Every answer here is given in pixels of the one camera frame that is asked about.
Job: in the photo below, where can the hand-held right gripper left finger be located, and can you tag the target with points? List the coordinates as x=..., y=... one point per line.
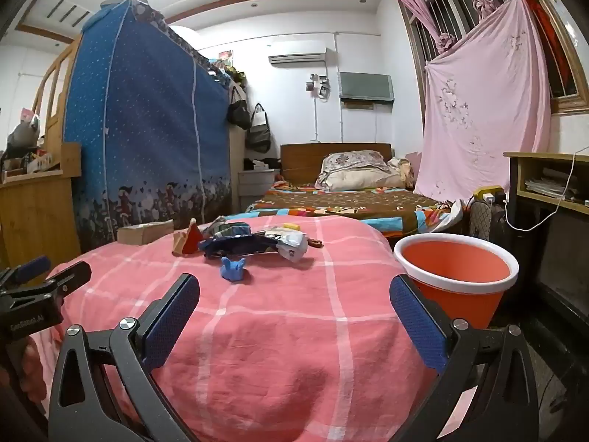
x=170, y=317

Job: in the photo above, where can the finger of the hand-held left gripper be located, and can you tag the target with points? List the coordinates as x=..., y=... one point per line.
x=32, y=267
x=69, y=276

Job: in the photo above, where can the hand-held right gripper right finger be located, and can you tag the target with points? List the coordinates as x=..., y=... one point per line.
x=418, y=327

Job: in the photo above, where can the orange bucket with white rim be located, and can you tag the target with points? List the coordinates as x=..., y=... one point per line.
x=455, y=267

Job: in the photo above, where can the red wrapper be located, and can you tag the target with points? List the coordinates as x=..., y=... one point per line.
x=186, y=241

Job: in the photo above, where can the small blue plastic piece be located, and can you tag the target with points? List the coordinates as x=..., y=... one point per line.
x=233, y=270

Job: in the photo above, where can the dark blue wrapper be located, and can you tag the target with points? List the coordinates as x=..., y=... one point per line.
x=230, y=245

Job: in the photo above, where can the grey striped wrapper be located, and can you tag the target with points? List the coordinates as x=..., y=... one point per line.
x=225, y=228

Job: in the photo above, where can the small brown wrapper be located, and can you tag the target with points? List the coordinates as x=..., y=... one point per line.
x=315, y=242

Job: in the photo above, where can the white grey wrapper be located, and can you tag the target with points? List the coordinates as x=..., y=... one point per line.
x=292, y=246

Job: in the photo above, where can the yellow plastic cylinder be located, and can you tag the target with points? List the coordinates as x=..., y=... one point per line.
x=291, y=226

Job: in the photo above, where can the wooden stair cabinet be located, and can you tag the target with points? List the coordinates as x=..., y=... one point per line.
x=37, y=202

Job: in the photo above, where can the wooden block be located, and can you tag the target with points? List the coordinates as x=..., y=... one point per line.
x=145, y=234

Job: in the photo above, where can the pink checked cloth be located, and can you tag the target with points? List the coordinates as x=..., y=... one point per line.
x=276, y=354

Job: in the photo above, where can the patterned bag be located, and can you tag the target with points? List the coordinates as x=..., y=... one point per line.
x=481, y=221

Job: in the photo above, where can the grey plush toy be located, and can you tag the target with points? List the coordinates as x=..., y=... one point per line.
x=23, y=133

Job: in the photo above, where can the colourful patterned blanket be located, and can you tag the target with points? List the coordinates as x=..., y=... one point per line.
x=349, y=202

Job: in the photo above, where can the yellow white power adapter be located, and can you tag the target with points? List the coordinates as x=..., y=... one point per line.
x=488, y=192

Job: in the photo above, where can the white nightstand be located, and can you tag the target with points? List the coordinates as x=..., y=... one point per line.
x=255, y=188

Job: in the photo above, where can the orange cloth bundle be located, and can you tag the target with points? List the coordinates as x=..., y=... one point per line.
x=406, y=172

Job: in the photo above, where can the beige pillow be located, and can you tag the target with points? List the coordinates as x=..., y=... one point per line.
x=363, y=180

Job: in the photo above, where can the blue fabric wardrobe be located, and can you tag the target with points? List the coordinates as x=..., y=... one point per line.
x=138, y=124

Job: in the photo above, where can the black cloth bundle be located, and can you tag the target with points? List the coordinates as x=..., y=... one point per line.
x=260, y=164

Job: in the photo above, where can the floral pillow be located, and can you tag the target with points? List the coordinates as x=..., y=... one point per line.
x=354, y=161

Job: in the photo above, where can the stack of papers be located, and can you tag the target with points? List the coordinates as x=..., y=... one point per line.
x=550, y=186

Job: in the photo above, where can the black and white handbag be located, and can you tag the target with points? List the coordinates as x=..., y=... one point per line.
x=258, y=136

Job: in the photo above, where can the wooden bed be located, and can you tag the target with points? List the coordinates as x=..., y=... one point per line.
x=299, y=159

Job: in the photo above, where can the wooden desk shelf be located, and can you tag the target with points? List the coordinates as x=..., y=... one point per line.
x=543, y=159

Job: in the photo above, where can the pink hanging sheet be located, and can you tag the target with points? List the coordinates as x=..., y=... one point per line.
x=483, y=101

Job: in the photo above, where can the pile of stored items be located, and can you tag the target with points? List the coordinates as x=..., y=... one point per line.
x=228, y=66

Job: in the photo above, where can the white air conditioner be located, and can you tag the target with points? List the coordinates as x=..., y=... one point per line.
x=297, y=53

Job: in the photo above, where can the red hanging cloth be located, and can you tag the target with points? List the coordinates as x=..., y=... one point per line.
x=554, y=46

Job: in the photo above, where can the pink curtain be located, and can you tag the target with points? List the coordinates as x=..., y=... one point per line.
x=414, y=0

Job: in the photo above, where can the white wall pipe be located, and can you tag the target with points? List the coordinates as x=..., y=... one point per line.
x=339, y=101

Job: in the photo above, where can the green covered wall unit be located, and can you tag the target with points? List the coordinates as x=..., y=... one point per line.
x=366, y=86

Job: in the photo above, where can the wall socket cluster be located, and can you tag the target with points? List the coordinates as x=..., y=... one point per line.
x=320, y=86

